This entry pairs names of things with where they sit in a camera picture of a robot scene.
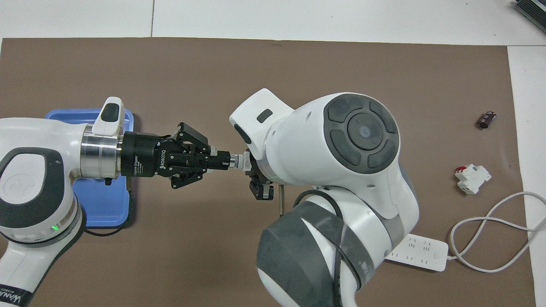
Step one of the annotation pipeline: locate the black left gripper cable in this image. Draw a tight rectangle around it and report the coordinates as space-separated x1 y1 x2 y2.
81 176 134 237

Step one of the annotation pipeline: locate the grey ribbed device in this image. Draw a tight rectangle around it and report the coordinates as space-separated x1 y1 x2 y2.
513 0 546 22

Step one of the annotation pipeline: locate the white circuit breaker red lever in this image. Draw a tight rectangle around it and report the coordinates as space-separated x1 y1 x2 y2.
454 164 492 195

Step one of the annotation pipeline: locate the white power strip cable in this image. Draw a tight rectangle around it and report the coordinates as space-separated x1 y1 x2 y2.
446 191 546 273

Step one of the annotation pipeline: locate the small dark cylindrical capacitor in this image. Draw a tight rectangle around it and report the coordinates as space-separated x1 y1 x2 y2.
476 111 497 129

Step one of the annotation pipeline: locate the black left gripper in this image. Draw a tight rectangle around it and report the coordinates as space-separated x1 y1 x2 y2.
121 132 231 190

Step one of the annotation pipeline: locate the white power strip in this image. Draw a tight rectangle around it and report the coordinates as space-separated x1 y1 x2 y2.
386 234 449 272

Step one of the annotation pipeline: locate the brown table mat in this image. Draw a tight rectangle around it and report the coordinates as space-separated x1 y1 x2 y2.
0 38 537 307

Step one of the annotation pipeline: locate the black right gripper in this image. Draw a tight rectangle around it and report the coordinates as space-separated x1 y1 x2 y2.
171 122 274 201

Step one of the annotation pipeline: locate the blue plastic tray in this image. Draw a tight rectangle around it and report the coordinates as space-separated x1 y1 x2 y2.
45 109 135 228

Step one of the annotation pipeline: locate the white selector switch green base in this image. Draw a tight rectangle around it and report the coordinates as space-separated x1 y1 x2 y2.
228 151 252 171

